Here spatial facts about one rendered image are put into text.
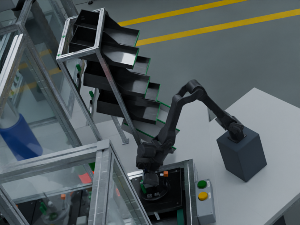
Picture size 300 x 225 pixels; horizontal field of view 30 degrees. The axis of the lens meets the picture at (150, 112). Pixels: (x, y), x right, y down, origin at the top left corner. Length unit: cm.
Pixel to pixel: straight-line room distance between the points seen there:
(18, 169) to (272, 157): 161
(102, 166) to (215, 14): 451
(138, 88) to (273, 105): 81
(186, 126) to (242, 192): 60
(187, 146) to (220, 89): 178
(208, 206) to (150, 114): 51
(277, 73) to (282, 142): 191
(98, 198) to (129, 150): 186
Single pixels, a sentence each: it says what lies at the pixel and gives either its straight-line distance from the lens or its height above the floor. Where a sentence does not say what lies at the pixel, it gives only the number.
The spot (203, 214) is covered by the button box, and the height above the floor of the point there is 96.
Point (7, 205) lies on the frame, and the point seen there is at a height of 183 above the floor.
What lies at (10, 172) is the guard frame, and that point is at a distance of 135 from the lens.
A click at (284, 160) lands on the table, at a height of 86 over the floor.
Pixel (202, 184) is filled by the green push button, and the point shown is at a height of 97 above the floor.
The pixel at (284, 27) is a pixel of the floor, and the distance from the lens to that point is 518.
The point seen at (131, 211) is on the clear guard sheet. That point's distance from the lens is 136.
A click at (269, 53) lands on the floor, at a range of 489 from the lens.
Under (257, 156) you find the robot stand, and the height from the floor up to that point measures 95.
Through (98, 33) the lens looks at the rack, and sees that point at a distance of 243.
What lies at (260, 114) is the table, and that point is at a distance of 295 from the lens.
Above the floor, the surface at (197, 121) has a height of 86.
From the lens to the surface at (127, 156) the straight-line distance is 298.
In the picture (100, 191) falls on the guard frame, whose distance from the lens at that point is 116.
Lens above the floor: 276
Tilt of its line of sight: 36 degrees down
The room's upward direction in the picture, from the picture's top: 22 degrees counter-clockwise
